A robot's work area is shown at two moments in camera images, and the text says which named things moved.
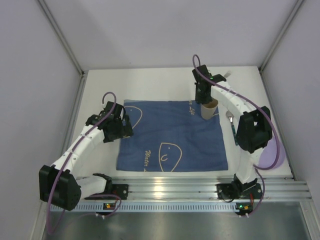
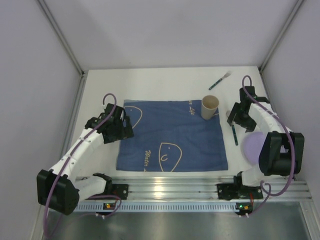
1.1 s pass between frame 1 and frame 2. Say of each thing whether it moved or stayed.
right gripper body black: moved
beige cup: stayed
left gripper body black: stayed
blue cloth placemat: stayed
